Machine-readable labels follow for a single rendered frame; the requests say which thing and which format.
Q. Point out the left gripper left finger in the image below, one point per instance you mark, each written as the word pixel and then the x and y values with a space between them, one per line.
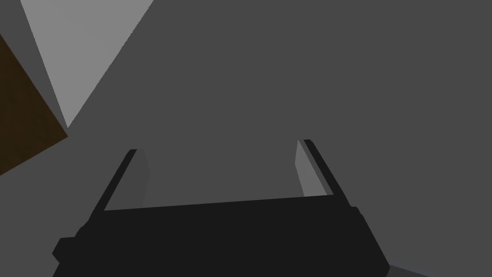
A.
pixel 127 184

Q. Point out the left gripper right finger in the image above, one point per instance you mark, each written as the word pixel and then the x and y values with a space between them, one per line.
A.
pixel 313 175

